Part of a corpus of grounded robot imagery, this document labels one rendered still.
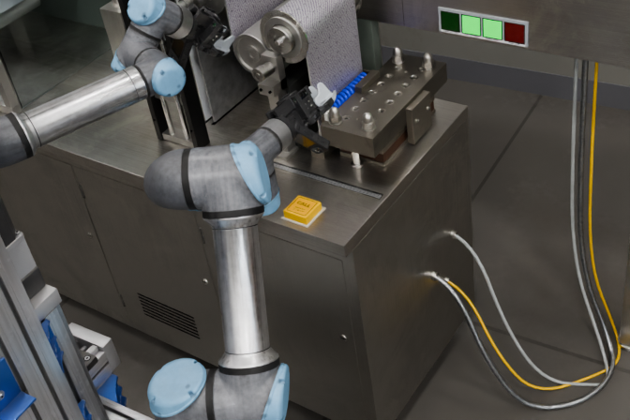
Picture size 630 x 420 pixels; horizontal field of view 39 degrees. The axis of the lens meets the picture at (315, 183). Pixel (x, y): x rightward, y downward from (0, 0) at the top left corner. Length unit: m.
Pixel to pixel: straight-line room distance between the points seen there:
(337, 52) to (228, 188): 0.87
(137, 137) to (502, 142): 1.83
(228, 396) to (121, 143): 1.17
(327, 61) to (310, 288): 0.60
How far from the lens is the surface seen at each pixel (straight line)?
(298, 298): 2.45
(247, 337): 1.69
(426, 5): 2.44
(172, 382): 1.74
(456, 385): 3.00
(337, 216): 2.23
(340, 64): 2.43
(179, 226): 2.60
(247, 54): 2.41
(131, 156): 2.62
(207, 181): 1.63
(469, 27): 2.40
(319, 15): 2.31
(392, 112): 2.34
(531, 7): 2.30
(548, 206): 3.64
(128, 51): 2.01
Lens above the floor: 2.31
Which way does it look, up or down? 37 degrees down
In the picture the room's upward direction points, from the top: 10 degrees counter-clockwise
